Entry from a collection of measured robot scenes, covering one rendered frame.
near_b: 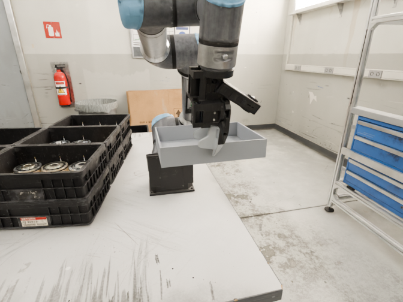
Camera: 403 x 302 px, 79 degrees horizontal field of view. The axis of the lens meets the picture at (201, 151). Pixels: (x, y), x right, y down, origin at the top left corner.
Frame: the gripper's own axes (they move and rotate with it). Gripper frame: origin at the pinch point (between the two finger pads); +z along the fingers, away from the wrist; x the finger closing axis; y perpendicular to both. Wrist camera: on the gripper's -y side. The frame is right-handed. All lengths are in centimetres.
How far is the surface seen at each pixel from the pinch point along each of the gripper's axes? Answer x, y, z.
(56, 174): -28, 45, 23
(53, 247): -14, 49, 43
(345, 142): -78, -144, 64
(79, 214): -23, 41, 39
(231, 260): 7.9, -6.6, 37.7
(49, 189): -28, 49, 30
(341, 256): -18, -111, 116
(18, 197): -29, 59, 32
